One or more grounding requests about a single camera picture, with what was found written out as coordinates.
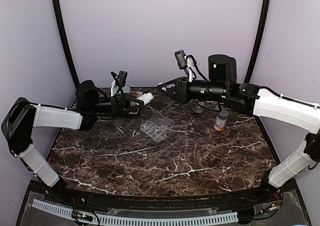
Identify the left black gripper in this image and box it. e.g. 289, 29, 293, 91
89, 92, 146, 117

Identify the small white pill bottle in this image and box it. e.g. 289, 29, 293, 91
137, 92, 154, 105

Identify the green ceramic bowl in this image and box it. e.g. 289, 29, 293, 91
116, 85, 131, 94

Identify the clear plastic pill organizer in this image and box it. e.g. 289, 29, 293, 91
140, 111, 175, 143

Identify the orange pill bottle grey cap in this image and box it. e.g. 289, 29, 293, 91
214, 109, 229, 132

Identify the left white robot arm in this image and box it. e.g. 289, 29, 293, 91
1, 80, 154, 204

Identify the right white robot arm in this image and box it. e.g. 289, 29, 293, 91
157, 54, 320, 203

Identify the floral square plate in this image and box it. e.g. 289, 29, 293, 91
125, 91, 143, 115

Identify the beige ceramic mug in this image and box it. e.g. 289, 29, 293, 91
191, 101, 205, 114

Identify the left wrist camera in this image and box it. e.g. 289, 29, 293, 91
110, 71, 128, 97

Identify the left black frame post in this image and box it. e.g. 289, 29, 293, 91
52, 0, 80, 89

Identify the black frame post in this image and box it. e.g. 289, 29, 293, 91
244, 0, 270, 83
52, 0, 80, 89

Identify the white slotted cable duct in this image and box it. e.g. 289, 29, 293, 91
31, 199, 239, 225

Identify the right black frame post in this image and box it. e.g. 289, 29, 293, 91
244, 0, 270, 83

